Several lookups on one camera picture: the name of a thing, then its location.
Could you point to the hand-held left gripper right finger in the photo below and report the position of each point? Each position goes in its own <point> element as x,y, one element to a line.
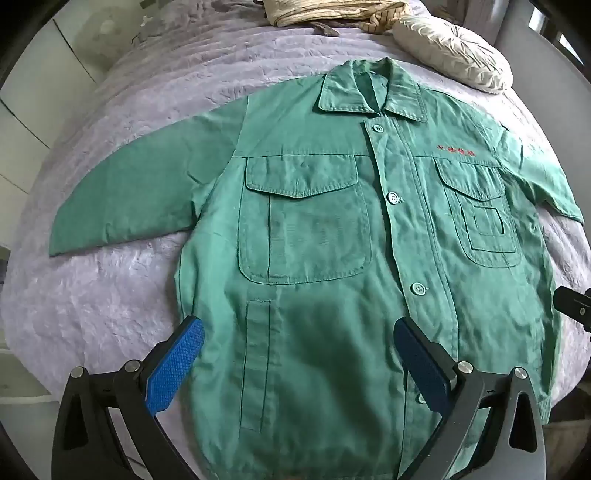
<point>422,364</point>

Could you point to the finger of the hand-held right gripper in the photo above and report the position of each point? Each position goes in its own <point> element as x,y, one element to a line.
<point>575,302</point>

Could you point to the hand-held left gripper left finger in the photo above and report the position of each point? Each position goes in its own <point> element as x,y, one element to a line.
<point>178,364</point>

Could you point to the green work jacket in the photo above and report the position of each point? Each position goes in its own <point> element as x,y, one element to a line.
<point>318,258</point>

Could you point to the window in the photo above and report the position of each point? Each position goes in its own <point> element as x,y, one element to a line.
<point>567,46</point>

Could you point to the lavender fleece blanket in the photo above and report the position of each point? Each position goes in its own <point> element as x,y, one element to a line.
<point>152,101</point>

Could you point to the cream round pleated pillow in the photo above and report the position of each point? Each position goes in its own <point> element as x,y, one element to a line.
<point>455,53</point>

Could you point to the white wardrobe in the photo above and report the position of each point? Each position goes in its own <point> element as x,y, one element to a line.
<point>32,106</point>

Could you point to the dark brown cloth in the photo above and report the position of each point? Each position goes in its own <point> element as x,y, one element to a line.
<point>325,28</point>

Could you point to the beige striped cloth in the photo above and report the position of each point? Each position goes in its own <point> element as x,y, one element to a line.
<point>332,11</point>

